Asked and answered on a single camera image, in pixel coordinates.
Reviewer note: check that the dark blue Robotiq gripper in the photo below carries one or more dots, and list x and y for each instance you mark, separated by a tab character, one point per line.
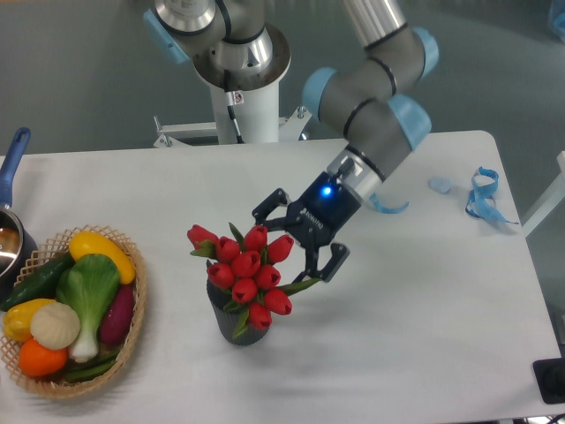
313	221

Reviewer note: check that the red tulip bouquet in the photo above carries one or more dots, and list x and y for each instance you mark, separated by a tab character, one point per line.
244	267

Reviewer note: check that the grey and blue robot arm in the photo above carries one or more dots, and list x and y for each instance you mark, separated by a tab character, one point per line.
242	59

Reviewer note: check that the dark grey ribbed vase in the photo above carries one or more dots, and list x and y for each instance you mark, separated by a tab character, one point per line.
230	320

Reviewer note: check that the blue curled ribbon strip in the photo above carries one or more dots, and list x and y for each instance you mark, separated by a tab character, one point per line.
382	208

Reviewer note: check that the small blue cap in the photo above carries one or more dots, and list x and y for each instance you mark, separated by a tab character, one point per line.
440	185

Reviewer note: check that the blue ribbon on right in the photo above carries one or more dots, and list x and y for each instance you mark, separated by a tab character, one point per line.
480	202

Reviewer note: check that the purple sweet potato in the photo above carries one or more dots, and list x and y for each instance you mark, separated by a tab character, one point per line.
116	323

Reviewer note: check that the green bok choy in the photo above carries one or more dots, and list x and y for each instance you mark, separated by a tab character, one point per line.
88	288

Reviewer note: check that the woven wicker basket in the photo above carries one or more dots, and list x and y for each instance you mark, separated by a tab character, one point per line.
54	387

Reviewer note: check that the dark green cucumber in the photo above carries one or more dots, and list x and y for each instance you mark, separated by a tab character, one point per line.
41	284

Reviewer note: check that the white garlic bun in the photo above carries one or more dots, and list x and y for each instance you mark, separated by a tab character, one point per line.
55	326

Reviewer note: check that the green pea pods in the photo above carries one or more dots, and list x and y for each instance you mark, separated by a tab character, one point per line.
91	369

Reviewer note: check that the black device at edge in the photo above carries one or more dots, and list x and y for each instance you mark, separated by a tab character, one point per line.
549	375

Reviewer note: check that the orange fruit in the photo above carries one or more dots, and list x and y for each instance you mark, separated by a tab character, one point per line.
35	360

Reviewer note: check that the yellow bell pepper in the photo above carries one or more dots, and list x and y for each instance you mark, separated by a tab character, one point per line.
17	320

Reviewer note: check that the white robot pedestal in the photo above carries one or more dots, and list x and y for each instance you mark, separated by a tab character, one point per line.
251	117

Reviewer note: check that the white frame at right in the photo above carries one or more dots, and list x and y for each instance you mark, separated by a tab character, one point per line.
546	202

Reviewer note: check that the blue handled saucepan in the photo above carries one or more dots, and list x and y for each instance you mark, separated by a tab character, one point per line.
16	243

